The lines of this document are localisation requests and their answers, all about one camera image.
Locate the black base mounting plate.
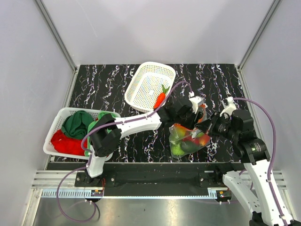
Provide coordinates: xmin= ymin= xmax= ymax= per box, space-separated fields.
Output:
xmin=75 ymin=162 xmax=244 ymax=197

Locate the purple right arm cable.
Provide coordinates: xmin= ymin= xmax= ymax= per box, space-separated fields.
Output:
xmin=231 ymin=97 xmax=289 ymax=226

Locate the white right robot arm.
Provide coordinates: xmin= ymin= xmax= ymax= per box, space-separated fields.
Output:
xmin=195 ymin=109 xmax=301 ymax=226

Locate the red fake pepper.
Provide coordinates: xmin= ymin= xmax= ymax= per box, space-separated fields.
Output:
xmin=188 ymin=133 xmax=211 ymax=146

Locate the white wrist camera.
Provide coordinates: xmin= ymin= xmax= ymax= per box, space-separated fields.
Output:
xmin=189 ymin=91 xmax=206 ymax=114
xmin=220 ymin=97 xmax=237 ymax=118

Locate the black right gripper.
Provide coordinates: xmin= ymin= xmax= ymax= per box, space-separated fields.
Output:
xmin=194 ymin=110 xmax=238 ymax=141

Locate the clear zip top bag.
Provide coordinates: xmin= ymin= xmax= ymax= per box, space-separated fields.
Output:
xmin=169 ymin=110 xmax=206 ymax=159

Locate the left aluminium corner post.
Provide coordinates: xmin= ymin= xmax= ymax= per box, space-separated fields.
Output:
xmin=34 ymin=0 xmax=77 ymax=72

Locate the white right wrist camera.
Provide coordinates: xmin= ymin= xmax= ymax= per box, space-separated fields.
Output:
xmin=220 ymin=97 xmax=237 ymax=118

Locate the orange fake carrot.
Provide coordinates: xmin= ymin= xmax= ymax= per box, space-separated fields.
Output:
xmin=153 ymin=85 xmax=170 ymax=109

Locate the dark green cloth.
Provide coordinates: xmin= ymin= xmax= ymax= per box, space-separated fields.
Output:
xmin=61 ymin=110 xmax=94 ymax=140

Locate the aluminium corner post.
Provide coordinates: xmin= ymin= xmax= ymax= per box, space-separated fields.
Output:
xmin=34 ymin=0 xmax=77 ymax=72
xmin=237 ymin=0 xmax=283 ymax=70

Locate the white perforated plastic basket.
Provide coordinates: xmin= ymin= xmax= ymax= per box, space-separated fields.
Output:
xmin=124 ymin=62 xmax=176 ymax=113

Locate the red cloth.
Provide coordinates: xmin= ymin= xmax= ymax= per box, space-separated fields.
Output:
xmin=51 ymin=130 xmax=85 ymax=156

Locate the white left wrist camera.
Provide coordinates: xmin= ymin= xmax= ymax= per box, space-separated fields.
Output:
xmin=189 ymin=91 xmax=206 ymax=114

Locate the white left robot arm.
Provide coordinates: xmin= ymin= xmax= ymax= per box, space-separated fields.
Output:
xmin=84 ymin=105 xmax=204 ymax=186

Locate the aluminium rail frame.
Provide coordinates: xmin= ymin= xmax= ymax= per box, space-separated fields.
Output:
xmin=22 ymin=169 xmax=293 ymax=226

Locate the white basket with cloths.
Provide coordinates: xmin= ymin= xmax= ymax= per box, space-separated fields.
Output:
xmin=43 ymin=107 xmax=120 ymax=160

